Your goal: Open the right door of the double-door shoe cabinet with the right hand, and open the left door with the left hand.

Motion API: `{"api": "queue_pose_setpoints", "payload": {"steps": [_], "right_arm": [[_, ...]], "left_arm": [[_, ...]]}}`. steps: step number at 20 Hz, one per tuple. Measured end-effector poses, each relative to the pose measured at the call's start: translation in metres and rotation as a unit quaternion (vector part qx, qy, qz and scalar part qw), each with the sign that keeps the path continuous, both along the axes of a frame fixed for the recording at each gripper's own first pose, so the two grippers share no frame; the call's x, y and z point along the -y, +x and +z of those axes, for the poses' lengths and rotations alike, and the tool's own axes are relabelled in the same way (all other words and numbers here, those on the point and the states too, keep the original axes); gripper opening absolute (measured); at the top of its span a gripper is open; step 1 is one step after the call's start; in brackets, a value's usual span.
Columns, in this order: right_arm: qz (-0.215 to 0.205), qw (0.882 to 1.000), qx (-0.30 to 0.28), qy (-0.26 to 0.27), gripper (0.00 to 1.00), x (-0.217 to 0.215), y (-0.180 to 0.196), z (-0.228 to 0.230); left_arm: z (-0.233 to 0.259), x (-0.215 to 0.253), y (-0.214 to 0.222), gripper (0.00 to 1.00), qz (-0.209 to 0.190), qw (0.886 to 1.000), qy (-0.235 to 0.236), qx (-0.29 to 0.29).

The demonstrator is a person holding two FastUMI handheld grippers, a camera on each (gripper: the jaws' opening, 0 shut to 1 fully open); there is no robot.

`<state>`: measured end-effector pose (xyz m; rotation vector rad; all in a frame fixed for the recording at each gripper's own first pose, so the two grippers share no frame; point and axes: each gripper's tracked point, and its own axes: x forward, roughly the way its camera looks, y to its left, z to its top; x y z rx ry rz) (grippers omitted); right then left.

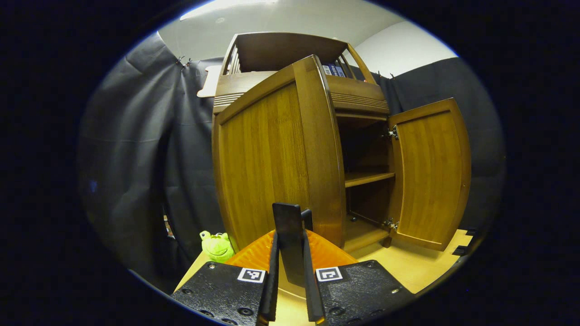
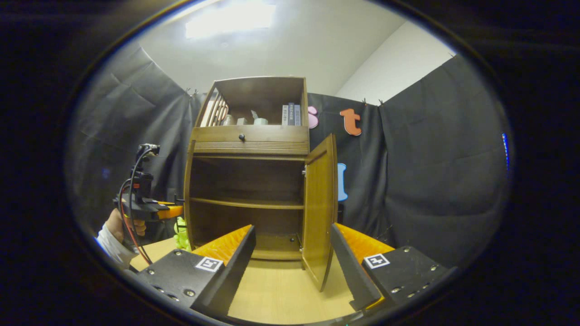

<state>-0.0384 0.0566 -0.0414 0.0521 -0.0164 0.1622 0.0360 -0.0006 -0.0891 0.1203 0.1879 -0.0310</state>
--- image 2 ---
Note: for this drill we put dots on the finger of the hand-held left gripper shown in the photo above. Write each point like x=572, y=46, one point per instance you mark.
x=171, y=211

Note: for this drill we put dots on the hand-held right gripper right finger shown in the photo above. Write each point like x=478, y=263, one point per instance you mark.
x=351, y=267

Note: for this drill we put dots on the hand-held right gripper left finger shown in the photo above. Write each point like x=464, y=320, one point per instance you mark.
x=235, y=267

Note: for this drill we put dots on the wooden cabinet door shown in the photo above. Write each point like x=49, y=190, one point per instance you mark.
x=188, y=181
x=319, y=203

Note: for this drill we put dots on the wooden double-door shoe cabinet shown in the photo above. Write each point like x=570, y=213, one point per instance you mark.
x=249, y=148

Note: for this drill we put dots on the wooden cabinet drawer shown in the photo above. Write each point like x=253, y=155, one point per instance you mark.
x=272, y=134

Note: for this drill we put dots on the green toy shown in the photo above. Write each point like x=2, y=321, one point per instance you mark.
x=182, y=235

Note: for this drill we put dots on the wooden inner shelf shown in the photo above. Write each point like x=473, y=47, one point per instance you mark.
x=244, y=203

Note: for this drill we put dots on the small white stand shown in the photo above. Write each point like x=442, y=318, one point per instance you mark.
x=229, y=120

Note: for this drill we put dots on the black backdrop cloth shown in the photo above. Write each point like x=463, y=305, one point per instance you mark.
x=430, y=172

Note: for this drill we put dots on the white book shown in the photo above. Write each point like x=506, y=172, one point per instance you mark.
x=285, y=115

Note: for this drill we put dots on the dark blue book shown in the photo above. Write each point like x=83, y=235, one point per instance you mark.
x=291, y=114

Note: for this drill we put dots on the light blue book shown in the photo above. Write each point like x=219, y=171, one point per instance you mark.
x=297, y=115

